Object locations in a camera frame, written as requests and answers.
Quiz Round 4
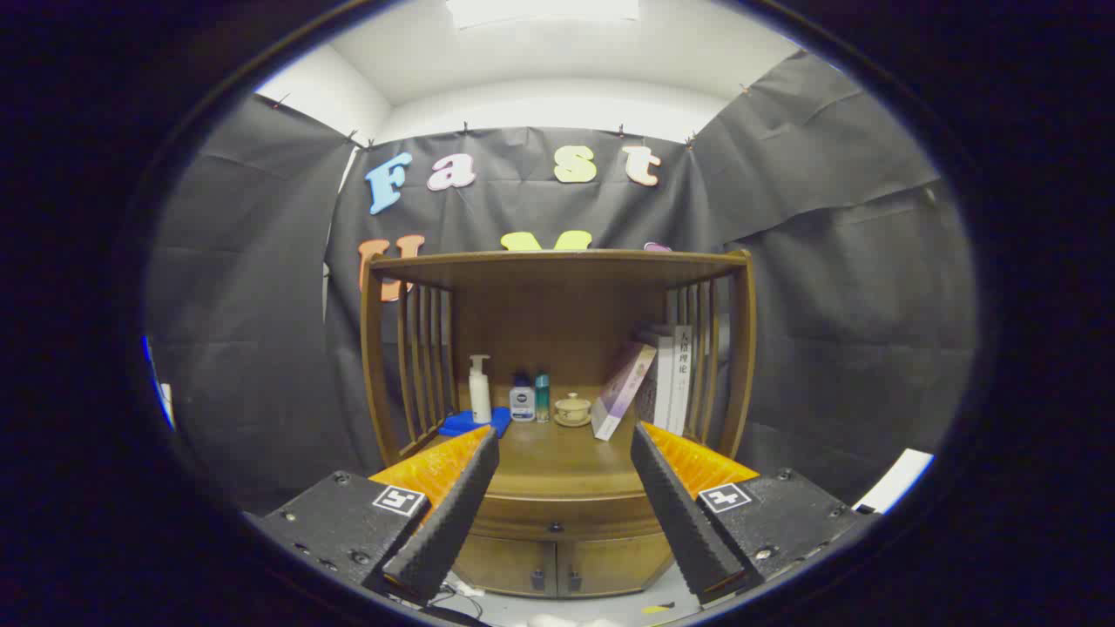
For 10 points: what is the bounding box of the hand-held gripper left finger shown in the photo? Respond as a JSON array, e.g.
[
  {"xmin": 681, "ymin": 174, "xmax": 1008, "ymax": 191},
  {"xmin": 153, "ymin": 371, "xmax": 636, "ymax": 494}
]
[{"xmin": 247, "ymin": 425, "xmax": 502, "ymax": 608}]

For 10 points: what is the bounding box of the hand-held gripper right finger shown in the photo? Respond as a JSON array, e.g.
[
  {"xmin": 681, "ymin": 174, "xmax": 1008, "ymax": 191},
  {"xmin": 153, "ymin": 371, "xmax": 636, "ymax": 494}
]
[{"xmin": 630, "ymin": 421, "xmax": 881, "ymax": 606}]

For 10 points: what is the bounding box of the wooden drawer with black knob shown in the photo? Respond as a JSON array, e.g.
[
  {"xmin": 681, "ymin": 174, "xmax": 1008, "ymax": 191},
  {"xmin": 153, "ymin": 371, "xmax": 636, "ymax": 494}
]
[{"xmin": 470, "ymin": 492, "xmax": 667, "ymax": 543}]

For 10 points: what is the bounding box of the wooden countertop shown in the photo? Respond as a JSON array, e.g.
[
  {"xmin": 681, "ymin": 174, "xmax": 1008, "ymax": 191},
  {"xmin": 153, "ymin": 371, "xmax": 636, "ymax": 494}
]
[{"xmin": 408, "ymin": 388, "xmax": 731, "ymax": 502}]

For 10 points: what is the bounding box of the wooden cabinet with slatted sides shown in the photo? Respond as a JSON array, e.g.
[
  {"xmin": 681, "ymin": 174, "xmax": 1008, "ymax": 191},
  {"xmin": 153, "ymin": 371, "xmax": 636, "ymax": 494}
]
[{"xmin": 359, "ymin": 248, "xmax": 757, "ymax": 600}]

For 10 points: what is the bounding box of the blue folded cloth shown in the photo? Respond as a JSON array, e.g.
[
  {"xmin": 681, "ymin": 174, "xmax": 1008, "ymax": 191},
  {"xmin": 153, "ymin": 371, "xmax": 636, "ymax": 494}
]
[{"xmin": 437, "ymin": 407, "xmax": 513, "ymax": 439}]

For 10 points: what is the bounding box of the white pump bottle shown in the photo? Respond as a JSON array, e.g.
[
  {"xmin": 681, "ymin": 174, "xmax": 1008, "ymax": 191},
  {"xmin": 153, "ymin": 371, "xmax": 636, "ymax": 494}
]
[{"xmin": 469, "ymin": 354, "xmax": 493, "ymax": 425}]

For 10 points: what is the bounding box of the dark patterned book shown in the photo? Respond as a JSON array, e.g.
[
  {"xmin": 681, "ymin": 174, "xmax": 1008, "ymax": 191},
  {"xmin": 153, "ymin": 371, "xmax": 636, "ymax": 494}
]
[{"xmin": 634, "ymin": 329, "xmax": 677, "ymax": 429}]

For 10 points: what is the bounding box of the purple and white book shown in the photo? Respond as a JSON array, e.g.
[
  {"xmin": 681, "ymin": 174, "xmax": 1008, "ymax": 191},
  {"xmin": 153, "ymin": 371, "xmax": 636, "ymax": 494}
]
[{"xmin": 591, "ymin": 342, "xmax": 658, "ymax": 442}]

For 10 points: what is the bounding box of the white appliance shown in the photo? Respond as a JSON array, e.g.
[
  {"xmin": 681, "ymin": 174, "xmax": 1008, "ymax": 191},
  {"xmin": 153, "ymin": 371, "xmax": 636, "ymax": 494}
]
[{"xmin": 852, "ymin": 448, "xmax": 935, "ymax": 515}]

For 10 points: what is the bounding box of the ceiling light panel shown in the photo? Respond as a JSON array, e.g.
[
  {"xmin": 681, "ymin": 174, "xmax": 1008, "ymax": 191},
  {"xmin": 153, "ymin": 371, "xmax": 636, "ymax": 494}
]
[{"xmin": 446, "ymin": 0, "xmax": 641, "ymax": 29}]

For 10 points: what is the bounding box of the black floor cable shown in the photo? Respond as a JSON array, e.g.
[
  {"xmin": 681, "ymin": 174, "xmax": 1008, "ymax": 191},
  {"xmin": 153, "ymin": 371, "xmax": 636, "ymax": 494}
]
[{"xmin": 434, "ymin": 582, "xmax": 486, "ymax": 621}]

